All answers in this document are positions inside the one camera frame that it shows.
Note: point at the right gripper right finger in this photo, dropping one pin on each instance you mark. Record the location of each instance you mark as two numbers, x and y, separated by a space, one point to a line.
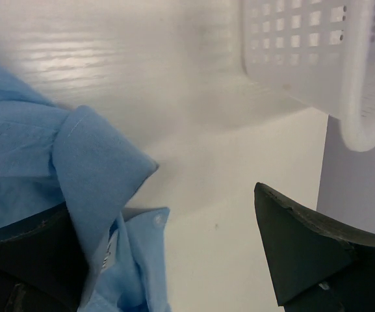
316 263

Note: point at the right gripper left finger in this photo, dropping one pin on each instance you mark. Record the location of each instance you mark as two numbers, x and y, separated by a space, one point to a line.
42 265

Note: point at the light blue long sleeve shirt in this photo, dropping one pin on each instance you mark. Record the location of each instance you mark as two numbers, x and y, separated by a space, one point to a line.
50 155

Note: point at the white plastic basket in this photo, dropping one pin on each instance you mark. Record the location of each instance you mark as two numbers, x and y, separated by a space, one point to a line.
320 53

